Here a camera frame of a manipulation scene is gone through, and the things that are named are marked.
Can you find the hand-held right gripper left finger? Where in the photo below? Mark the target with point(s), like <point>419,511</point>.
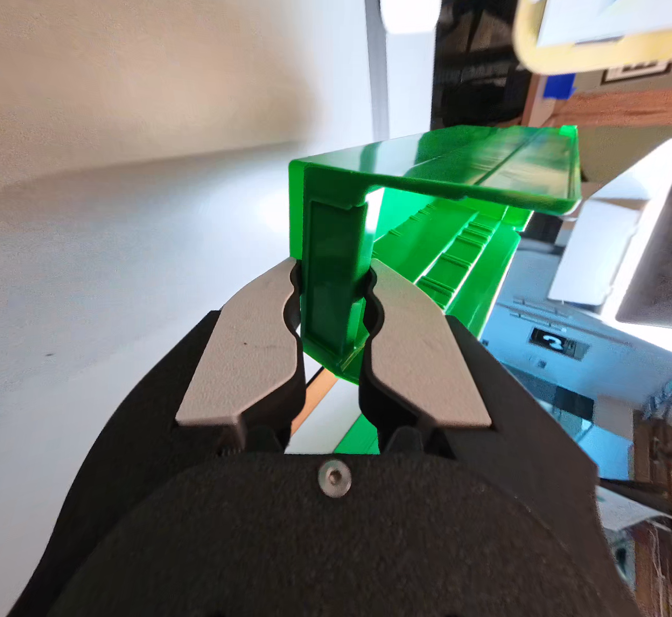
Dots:
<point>241,359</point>

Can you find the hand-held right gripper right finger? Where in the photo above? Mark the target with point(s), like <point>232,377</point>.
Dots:
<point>425,365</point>

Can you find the green plastic bin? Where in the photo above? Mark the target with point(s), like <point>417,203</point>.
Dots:
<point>446,170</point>

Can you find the grey desk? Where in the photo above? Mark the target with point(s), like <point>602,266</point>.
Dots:
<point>157,233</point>

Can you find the blue box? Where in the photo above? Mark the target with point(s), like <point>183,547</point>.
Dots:
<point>559,86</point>

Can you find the instruction sheet on board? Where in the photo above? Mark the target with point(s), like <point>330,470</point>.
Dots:
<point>577,60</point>

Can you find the black and white marker sign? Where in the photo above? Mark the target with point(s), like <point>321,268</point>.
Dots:
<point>635,66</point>

